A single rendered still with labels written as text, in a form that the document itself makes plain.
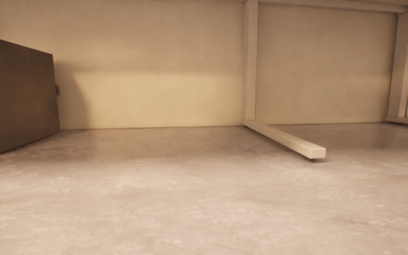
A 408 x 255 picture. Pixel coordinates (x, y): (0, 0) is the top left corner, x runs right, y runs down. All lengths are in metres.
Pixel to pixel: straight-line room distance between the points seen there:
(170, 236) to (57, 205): 0.24
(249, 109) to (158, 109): 0.52
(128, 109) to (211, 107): 0.49
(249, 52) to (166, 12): 0.50
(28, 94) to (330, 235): 1.11
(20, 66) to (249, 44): 1.04
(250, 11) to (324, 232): 1.11
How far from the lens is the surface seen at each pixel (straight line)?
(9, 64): 1.07
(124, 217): 0.42
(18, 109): 1.08
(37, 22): 1.52
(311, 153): 0.70
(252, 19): 1.29
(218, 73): 1.31
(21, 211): 0.53
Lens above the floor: 0.21
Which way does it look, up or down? 10 degrees down
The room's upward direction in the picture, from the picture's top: straight up
